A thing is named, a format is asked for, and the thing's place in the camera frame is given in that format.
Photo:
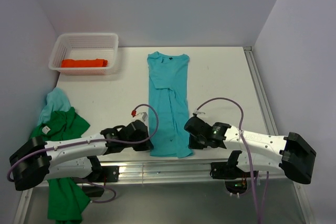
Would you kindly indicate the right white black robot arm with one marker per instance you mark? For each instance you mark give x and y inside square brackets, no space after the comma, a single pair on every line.
[253,152]

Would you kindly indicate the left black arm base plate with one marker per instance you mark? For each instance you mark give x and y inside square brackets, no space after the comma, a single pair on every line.
[108,174]

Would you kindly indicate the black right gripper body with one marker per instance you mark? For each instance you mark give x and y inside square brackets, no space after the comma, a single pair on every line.
[197,142]

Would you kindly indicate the aluminium extrusion frame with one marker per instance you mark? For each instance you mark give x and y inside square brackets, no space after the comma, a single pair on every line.
[219,89]

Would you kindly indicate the light aqua t-shirt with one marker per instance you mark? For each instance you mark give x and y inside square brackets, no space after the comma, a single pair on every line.
[56,100]

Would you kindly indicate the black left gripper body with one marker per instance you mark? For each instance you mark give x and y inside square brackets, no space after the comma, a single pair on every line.
[138,147]

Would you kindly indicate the orange rolled t-shirt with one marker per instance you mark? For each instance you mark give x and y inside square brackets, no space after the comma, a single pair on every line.
[95,63]

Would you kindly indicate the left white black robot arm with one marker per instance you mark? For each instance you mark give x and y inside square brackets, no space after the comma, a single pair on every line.
[38,160]

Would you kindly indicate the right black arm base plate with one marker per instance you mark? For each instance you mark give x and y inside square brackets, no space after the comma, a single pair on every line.
[221,170]

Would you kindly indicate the green t-shirt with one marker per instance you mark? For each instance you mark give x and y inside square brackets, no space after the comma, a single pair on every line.
[66,200]

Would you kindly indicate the teal t-shirt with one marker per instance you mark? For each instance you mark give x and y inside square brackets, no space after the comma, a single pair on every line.
[168,97]

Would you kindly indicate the white perforated plastic basket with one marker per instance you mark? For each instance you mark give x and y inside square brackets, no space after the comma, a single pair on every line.
[85,46]

